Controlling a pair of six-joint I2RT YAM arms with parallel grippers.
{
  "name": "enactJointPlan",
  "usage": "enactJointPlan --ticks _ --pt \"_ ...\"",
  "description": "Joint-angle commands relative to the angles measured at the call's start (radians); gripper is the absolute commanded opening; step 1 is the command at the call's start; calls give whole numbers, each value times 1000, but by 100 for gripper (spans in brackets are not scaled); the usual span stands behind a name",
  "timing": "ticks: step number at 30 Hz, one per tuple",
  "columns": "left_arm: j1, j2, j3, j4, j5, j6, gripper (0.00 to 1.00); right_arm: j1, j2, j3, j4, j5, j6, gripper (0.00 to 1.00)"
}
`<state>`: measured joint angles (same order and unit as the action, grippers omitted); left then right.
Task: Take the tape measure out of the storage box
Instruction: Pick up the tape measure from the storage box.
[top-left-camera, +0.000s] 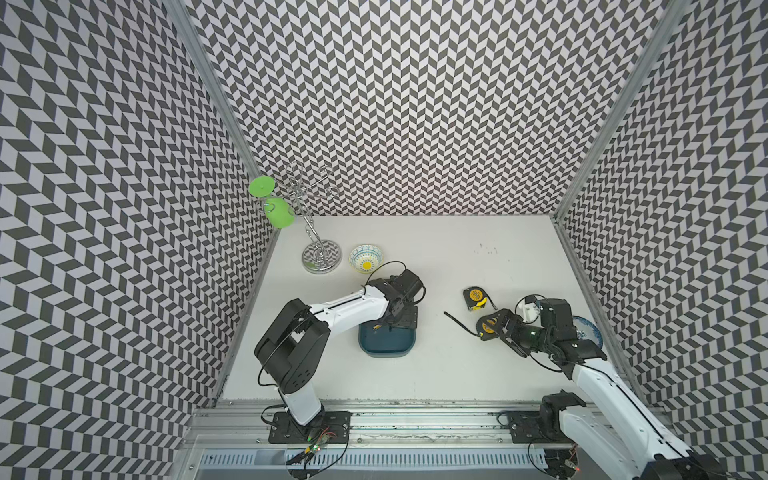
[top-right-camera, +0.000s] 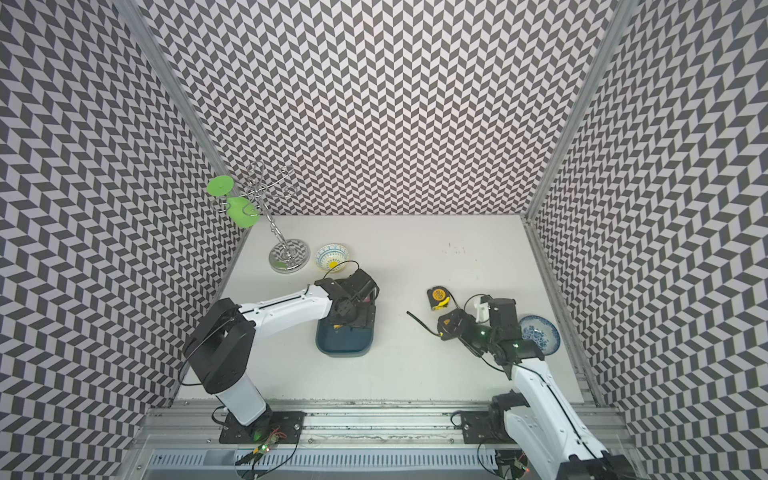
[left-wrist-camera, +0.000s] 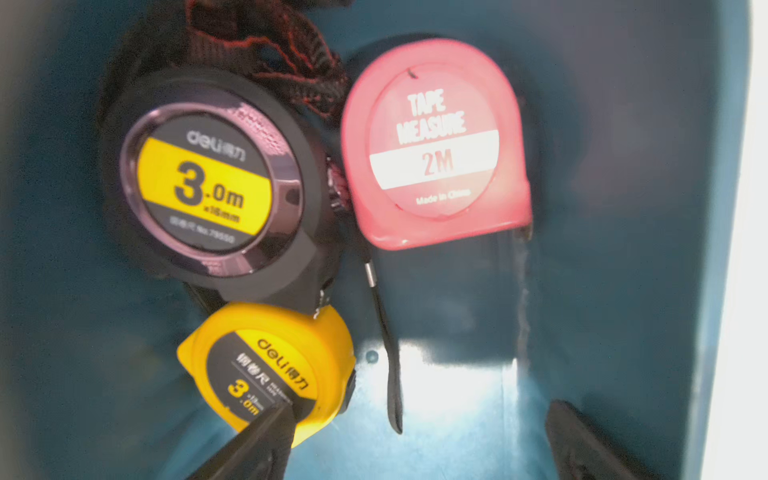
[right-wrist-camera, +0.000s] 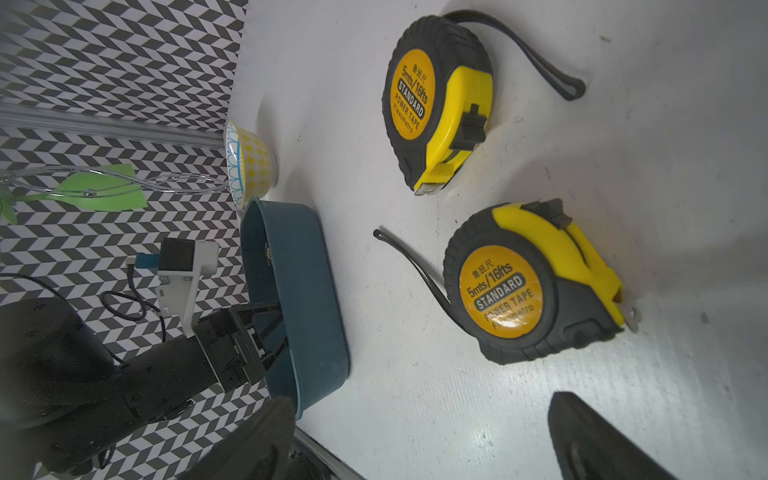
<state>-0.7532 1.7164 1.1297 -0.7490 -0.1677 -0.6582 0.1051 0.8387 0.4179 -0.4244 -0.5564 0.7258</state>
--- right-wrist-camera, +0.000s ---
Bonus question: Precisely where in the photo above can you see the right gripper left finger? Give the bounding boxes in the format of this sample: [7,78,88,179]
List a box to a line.
[178,397,295,480]

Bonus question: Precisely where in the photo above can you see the aluminium front rail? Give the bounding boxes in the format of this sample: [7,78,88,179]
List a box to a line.
[294,427,364,480]

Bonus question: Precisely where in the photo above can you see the yellow patterned small bowl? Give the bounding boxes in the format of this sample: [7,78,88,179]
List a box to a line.
[224,121,278,211]

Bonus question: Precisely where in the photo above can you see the teal plastic storage box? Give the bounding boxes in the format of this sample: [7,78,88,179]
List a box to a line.
[240,200,350,419]

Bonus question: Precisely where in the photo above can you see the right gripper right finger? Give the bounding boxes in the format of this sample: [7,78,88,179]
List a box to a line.
[547,391,673,480]

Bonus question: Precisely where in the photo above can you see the chrome wire cup stand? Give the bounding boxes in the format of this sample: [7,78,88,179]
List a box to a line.
[1,165,229,199]

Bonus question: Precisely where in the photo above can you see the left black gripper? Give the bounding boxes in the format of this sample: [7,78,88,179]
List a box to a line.
[124,302,288,420]

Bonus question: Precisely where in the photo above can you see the green cup lower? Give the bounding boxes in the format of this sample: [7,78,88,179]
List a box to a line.
[1,164,148,225]

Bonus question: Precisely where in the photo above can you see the yellow black tape measure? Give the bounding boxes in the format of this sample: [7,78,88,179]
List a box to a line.
[382,10,586,196]
[373,198,640,365]

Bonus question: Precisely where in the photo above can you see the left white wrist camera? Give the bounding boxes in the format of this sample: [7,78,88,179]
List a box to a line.
[134,237,220,338]

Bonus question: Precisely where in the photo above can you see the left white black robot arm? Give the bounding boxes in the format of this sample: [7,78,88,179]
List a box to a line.
[1,297,288,476]

